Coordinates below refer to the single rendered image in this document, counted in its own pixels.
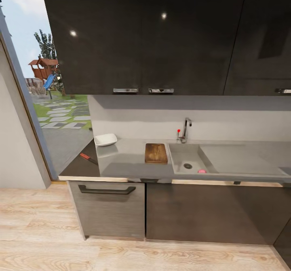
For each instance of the parer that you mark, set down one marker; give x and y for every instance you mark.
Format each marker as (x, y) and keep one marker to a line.
(89, 158)

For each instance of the cabinet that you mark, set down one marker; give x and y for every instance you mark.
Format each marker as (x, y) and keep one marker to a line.
(144, 47)
(261, 57)

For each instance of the drop in sink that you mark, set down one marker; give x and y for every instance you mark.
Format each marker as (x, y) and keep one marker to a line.
(219, 159)

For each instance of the fixed window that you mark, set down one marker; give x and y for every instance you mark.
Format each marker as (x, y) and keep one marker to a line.
(61, 123)

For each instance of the bowl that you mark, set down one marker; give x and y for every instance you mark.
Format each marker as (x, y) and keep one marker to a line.
(105, 140)

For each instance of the dishwasher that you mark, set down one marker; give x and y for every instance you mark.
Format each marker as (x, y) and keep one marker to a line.
(116, 209)

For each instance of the cutting board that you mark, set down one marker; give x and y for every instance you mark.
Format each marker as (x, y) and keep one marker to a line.
(156, 153)

